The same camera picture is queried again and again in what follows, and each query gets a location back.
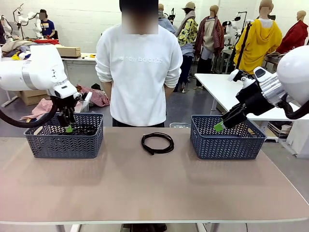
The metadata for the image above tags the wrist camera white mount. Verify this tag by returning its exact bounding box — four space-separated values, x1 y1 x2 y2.
73 91 93 103
228 69 257 89

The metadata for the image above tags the mannequin in red patterned coat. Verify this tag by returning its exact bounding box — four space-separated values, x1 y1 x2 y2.
195 4 225 89

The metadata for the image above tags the flat cardboard box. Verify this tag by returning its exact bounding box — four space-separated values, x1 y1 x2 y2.
56 46 82 58

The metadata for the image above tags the white table leg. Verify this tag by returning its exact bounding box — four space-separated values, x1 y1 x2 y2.
55 224 82 232
196 222 221 232

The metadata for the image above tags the black pole stand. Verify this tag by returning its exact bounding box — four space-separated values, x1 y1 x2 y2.
233 20 253 73

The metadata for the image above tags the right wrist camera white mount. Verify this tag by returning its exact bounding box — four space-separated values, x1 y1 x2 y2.
228 69 257 89

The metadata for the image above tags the long white empty table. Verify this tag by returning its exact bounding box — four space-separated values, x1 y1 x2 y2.
194 73 309 121

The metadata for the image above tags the clear plastic storage bin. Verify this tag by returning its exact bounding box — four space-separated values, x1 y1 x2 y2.
76 100 90 114

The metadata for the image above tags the pink checkered cloth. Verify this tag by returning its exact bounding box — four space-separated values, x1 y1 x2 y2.
21 97 54 121

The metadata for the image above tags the person's right forearm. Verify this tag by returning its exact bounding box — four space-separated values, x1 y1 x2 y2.
101 81 113 99

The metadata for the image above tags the figure in blue denim jacket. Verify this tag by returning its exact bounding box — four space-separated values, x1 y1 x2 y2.
158 3 178 37

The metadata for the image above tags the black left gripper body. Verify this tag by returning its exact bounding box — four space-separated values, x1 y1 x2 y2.
50 95 79 116

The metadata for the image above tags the mannequin in yellow hoodie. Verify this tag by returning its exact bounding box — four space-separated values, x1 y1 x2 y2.
233 0 283 75

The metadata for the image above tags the person in blue t-shirt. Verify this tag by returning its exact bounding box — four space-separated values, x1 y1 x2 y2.
40 9 56 39

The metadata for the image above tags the cluttered white side table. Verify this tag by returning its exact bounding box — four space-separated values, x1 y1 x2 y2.
263 52 283 73

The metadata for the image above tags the person in white sweatshirt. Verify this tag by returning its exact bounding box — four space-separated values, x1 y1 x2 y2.
95 0 183 128

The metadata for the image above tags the person in black top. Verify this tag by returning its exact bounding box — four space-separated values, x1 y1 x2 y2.
0 18 7 45

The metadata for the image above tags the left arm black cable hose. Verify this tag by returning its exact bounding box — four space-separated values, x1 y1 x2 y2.
0 96 60 129

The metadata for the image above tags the red patterned clothes heap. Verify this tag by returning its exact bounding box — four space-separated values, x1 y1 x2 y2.
77 83 111 107

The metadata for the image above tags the mannequin in red garment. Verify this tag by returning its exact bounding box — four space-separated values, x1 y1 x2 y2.
276 10 309 55

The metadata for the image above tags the open cardboard floor box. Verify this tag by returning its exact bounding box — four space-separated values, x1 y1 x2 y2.
18 89 51 106

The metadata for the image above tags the blue-grey plastic woven basket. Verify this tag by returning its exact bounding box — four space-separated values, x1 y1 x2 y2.
190 115 267 160
23 112 104 160

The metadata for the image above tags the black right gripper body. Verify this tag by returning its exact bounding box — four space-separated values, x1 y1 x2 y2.
235 79 276 116

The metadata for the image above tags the pile of mixed clothes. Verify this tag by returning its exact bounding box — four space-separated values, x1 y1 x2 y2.
0 38 60 61

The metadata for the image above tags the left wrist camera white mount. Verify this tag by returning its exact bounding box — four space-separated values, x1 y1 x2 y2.
73 91 93 103

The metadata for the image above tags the white background work table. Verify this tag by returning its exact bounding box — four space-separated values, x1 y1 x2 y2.
61 53 102 85

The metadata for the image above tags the figure with hat floral shirt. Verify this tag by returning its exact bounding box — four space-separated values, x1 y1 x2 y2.
176 1 199 94

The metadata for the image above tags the small white background robot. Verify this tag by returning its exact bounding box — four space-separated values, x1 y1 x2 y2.
222 13 243 43

